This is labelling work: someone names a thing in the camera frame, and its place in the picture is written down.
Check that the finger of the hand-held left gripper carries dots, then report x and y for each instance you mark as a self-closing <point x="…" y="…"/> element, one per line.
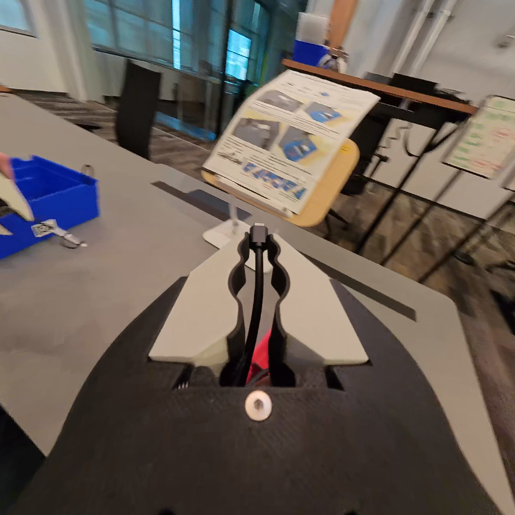
<point x="3" y="230"/>
<point x="14" y="197"/>

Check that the wooden top table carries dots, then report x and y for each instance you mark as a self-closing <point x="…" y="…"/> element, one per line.
<point x="402" y="89"/>

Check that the light wooden board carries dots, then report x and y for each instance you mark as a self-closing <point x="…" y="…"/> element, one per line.
<point x="334" y="181"/>

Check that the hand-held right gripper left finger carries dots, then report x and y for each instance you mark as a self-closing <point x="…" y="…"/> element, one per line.
<point x="193" y="322"/>

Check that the person's left hand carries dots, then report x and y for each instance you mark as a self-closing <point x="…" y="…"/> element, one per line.
<point x="5" y="165"/>

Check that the printed instruction sheet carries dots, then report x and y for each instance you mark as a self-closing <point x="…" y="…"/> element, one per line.
<point x="289" y="132"/>

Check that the white translucent container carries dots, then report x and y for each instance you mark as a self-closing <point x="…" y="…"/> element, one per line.
<point x="314" y="26"/>

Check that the grey usb hub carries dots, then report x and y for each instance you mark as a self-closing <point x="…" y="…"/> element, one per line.
<point x="44" y="228"/>

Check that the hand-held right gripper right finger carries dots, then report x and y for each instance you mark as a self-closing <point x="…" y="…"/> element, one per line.
<point x="322" y="322"/>

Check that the whiteboard with green writing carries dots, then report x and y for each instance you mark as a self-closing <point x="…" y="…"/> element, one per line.
<point x="483" y="141"/>

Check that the black high-back chair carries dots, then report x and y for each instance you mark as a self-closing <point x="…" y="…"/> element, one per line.
<point x="136" y="112"/>

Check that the blue plastic bin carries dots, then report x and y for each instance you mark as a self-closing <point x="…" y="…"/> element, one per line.
<point x="60" y="193"/>

